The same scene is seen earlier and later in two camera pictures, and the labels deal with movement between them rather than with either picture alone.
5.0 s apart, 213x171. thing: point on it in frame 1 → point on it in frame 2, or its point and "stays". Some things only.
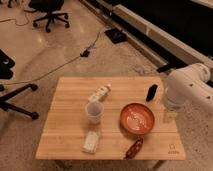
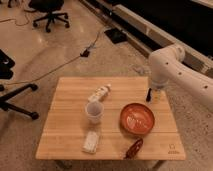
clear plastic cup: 94,111 stays
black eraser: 151,92 stays
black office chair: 51,8 stays
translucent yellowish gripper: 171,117 → 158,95
